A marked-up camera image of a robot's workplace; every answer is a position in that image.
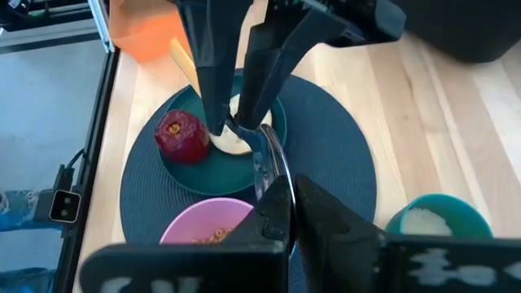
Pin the cereal pieces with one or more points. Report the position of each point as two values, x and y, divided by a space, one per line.
213 237

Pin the black toaster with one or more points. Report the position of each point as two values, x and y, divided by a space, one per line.
460 28

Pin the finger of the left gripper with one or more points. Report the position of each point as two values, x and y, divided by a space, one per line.
268 61
215 61

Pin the red apple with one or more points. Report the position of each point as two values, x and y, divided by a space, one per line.
183 138

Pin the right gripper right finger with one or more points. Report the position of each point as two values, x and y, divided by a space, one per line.
338 260

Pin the round bread slice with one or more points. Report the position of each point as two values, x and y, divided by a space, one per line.
232 143

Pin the silver metal bracket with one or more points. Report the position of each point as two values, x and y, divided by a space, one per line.
101 24

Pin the dark green plate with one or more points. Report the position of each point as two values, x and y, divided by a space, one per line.
220 175

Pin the round dark grey placemat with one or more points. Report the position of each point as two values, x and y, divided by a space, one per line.
334 163

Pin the white milk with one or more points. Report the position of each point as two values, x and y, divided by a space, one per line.
425 223

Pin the green cup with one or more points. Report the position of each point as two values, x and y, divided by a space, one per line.
472 215

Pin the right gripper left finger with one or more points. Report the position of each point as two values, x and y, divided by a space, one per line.
260 252

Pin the small black connector box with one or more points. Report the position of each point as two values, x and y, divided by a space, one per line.
65 205

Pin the orange tray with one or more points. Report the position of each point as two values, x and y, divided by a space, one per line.
142 28

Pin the pink bowl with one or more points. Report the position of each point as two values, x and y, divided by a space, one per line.
207 217

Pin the black table frame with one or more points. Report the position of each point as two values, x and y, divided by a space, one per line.
91 154

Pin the shiny metal spoon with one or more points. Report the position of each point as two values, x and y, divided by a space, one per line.
266 171

